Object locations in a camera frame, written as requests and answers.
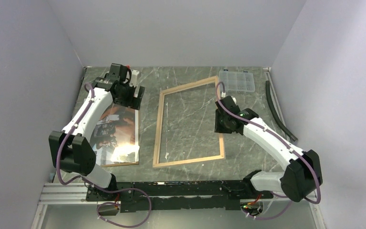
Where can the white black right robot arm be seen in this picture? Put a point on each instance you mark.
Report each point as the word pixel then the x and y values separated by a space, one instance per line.
pixel 301 177

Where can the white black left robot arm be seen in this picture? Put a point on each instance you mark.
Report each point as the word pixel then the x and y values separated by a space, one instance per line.
pixel 71 152

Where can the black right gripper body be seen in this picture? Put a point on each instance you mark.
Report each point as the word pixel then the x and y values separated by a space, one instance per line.
pixel 221 125

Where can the white wooden picture frame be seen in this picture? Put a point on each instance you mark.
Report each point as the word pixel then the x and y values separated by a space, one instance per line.
pixel 157 144

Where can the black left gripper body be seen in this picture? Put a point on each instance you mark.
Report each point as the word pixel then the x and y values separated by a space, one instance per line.
pixel 127 98

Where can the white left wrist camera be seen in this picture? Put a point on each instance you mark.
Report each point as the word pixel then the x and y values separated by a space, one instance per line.
pixel 132 77

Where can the glossy photo print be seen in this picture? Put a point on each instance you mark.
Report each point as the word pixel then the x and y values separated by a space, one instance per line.
pixel 119 136

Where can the clear plastic compartment box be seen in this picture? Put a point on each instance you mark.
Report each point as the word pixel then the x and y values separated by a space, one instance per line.
pixel 237 81

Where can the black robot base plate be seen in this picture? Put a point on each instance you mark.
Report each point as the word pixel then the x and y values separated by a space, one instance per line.
pixel 174 195

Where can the aluminium extrusion rail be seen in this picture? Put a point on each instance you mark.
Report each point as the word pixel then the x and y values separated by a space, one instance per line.
pixel 75 193

